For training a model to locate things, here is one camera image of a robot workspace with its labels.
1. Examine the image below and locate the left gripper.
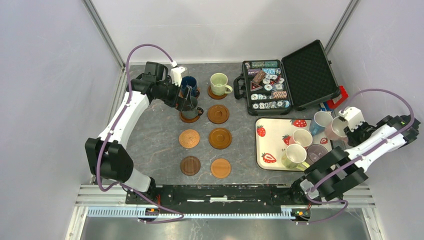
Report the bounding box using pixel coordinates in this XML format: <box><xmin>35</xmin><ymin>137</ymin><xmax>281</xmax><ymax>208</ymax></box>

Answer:
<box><xmin>155</xmin><ymin>77</ymin><xmax>194</xmax><ymax>112</ymax></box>

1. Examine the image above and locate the wooden coaster one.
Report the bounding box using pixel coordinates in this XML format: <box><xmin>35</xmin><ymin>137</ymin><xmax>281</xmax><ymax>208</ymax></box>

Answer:
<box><xmin>179</xmin><ymin>89</ymin><xmax>200</xmax><ymax>99</ymax></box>

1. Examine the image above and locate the grey green mug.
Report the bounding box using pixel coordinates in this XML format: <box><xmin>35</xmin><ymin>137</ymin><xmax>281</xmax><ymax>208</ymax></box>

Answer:
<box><xmin>180</xmin><ymin>96</ymin><xmax>204</xmax><ymax>121</ymax></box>

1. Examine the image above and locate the wooden coaster five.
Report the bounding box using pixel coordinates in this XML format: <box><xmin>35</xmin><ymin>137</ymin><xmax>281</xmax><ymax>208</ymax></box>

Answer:
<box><xmin>179</xmin><ymin>110</ymin><xmax>204</xmax><ymax>124</ymax></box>

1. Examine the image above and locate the dark blue mug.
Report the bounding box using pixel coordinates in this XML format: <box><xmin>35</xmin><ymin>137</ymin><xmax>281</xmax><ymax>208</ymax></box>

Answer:
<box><xmin>181</xmin><ymin>76</ymin><xmax>198</xmax><ymax>95</ymax></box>

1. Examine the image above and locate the wooden coaster two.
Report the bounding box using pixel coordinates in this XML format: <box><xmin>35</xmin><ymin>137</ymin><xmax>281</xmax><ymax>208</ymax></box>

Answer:
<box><xmin>207</xmin><ymin>86</ymin><xmax>228</xmax><ymax>100</ymax></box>

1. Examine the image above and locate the wooden coaster three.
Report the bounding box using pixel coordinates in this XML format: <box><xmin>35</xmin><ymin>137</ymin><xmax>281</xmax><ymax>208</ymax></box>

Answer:
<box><xmin>207</xmin><ymin>104</ymin><xmax>230</xmax><ymax>125</ymax></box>

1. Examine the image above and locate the light cork coaster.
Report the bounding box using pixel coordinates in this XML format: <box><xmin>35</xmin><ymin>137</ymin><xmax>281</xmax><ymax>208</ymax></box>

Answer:
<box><xmin>178</xmin><ymin>129</ymin><xmax>200</xmax><ymax>149</ymax></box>

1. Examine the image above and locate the light green mug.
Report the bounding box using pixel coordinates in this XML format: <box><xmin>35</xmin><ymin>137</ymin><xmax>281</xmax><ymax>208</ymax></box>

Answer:
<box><xmin>210</xmin><ymin>73</ymin><xmax>234</xmax><ymax>96</ymax></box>

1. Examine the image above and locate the light blue mug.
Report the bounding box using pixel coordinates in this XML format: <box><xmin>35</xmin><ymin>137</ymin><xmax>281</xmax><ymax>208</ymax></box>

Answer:
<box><xmin>309</xmin><ymin>111</ymin><xmax>333</xmax><ymax>136</ymax></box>

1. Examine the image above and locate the wooden coaster four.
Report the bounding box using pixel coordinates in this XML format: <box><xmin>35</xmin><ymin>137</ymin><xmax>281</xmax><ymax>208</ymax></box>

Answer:
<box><xmin>208</xmin><ymin>127</ymin><xmax>233</xmax><ymax>150</ymax></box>

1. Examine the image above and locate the mauve mug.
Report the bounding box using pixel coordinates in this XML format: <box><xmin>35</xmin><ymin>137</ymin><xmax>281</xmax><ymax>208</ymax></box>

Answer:
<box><xmin>305</xmin><ymin>144</ymin><xmax>328</xmax><ymax>165</ymax></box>

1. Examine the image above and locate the dark walnut coaster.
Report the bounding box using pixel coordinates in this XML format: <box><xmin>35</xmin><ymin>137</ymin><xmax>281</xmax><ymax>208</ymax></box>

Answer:
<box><xmin>180</xmin><ymin>156</ymin><xmax>201</xmax><ymax>176</ymax></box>

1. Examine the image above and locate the peach pink mug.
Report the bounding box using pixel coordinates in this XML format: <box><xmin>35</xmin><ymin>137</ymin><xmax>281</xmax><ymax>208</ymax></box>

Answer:
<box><xmin>288</xmin><ymin>129</ymin><xmax>313</xmax><ymax>149</ymax></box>

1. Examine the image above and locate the yellow green mug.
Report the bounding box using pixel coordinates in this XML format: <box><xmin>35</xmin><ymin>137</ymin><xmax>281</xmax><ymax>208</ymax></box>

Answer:
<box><xmin>281</xmin><ymin>144</ymin><xmax>311</xmax><ymax>171</ymax></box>

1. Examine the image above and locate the orange coaster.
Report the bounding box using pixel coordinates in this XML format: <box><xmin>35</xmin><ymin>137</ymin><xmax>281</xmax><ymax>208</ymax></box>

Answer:
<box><xmin>210</xmin><ymin>158</ymin><xmax>232</xmax><ymax>179</ymax></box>

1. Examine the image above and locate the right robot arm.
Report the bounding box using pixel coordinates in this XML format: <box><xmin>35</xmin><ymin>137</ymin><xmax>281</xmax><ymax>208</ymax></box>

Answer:
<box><xmin>288</xmin><ymin>115</ymin><xmax>421</xmax><ymax>205</ymax></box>

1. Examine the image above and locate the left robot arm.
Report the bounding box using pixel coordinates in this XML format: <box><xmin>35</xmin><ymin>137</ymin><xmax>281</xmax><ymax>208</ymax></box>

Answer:
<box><xmin>84</xmin><ymin>61</ymin><xmax>196</xmax><ymax>204</ymax></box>

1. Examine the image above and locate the red plastic block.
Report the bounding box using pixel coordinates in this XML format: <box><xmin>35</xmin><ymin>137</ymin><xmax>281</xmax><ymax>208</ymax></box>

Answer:
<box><xmin>325</xmin><ymin>85</ymin><xmax>349</xmax><ymax>111</ymax></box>

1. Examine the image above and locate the black poker chip case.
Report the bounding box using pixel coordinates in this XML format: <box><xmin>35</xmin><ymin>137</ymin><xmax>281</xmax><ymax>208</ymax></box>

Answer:
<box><xmin>233</xmin><ymin>39</ymin><xmax>341</xmax><ymax>116</ymax></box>

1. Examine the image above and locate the white serving tray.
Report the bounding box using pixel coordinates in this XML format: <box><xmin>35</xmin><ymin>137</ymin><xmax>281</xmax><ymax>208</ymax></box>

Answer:
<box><xmin>254</xmin><ymin>117</ymin><xmax>334</xmax><ymax>172</ymax></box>

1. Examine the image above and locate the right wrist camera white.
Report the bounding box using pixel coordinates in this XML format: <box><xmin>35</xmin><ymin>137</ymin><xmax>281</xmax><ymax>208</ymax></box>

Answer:
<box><xmin>338</xmin><ymin>106</ymin><xmax>365</xmax><ymax>132</ymax></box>

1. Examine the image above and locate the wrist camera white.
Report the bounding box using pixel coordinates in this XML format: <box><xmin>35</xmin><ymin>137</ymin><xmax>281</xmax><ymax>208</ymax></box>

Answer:
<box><xmin>338</xmin><ymin>106</ymin><xmax>365</xmax><ymax>132</ymax></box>
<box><xmin>170</xmin><ymin>66</ymin><xmax>188</xmax><ymax>87</ymax></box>

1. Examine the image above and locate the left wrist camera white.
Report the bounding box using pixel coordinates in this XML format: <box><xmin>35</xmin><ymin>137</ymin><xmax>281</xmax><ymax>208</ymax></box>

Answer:
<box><xmin>170</xmin><ymin>66</ymin><xmax>188</xmax><ymax>87</ymax></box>

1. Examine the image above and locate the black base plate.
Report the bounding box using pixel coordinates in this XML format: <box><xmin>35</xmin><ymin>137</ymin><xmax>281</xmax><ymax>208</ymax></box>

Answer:
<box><xmin>147</xmin><ymin>184</ymin><xmax>310</xmax><ymax>214</ymax></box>

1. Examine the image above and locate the aluminium frame rail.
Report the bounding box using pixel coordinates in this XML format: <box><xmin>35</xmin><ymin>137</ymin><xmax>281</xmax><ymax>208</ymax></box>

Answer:
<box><xmin>74</xmin><ymin>184</ymin><xmax>377</xmax><ymax>220</ymax></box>

